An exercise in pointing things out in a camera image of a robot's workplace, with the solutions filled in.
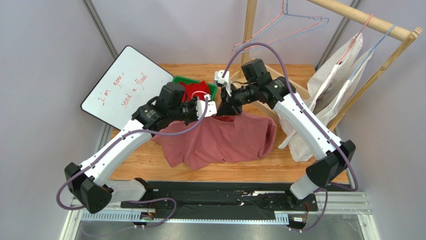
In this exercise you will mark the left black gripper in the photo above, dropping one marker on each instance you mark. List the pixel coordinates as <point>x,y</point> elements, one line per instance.
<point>192,102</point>

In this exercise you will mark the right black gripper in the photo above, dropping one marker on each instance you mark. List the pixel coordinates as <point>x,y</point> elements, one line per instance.
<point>228,107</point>

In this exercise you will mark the pink t shirt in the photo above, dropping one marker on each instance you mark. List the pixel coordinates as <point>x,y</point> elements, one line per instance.
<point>225,139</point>

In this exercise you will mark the pink wire hanger taken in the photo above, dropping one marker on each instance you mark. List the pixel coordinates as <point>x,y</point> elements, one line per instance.
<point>199,93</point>

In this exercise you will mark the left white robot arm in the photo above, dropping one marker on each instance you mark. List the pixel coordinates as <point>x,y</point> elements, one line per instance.
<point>164,115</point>

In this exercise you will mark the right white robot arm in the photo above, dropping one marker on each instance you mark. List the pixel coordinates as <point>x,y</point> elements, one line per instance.
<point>332,154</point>

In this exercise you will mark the red t shirt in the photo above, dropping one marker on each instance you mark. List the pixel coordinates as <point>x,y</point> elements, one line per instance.
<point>191,87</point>

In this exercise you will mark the white shirt on blue hanger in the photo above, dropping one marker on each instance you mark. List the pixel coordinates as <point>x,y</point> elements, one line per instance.
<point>299,150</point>

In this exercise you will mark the white shirt on pink hanger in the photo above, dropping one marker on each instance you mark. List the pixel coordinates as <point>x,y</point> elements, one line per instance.
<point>329,88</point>

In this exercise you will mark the pink hanger holding shirt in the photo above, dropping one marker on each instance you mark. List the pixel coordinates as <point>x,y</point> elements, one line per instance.
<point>353,41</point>

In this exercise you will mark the blue hanger holding shirt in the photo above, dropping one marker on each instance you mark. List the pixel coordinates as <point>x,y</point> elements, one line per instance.
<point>367,55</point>

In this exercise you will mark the green plastic bin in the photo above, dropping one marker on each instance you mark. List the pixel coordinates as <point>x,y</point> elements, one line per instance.
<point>178,79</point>

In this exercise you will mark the wooden clothes rack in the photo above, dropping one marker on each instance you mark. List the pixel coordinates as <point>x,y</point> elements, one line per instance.
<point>401,34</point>

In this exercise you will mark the white whiteboard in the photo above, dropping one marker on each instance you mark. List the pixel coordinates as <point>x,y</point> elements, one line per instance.
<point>130,81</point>

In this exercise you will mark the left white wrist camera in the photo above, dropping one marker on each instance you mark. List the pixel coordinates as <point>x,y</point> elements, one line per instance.
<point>205,108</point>

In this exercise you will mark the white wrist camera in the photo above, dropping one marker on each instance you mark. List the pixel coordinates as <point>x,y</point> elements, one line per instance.
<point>222,79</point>
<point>205,108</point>

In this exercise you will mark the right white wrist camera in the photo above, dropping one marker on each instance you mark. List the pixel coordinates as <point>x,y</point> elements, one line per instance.
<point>222,79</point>

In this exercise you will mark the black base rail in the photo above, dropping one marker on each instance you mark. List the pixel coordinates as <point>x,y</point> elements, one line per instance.
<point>219,201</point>

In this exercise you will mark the pink wire hanger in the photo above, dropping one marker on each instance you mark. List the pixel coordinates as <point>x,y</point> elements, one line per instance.
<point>318,22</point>

